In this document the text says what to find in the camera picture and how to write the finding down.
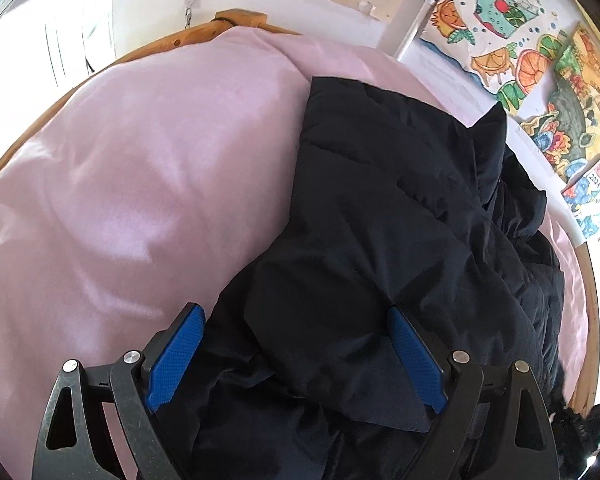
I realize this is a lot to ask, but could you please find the field landscape drawing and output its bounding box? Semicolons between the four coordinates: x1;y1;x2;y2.
520;22;600;183

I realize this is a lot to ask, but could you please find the citrus fruit drawing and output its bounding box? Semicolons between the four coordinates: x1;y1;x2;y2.
419;0;578;116

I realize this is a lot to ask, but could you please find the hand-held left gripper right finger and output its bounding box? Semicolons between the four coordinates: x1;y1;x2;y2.
386;305;561;480

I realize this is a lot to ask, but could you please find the white wall pipe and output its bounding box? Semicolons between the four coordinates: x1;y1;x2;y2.
394;0;462;59

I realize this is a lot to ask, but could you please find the bright window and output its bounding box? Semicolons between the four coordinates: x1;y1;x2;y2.
0;0;117;161

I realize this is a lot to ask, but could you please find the black puffer jacket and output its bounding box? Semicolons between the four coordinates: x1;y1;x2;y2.
172;76;566;480

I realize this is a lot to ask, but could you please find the pink duvet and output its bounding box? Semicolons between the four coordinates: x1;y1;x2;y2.
0;25;588;480

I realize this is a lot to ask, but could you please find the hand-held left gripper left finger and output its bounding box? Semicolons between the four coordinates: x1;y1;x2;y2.
31;302;207;480

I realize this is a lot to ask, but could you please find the wooden bed frame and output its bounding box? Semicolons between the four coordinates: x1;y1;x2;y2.
0;8;600;416

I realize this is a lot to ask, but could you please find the tower city drawing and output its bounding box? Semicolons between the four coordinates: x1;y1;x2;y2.
561;137;600;241

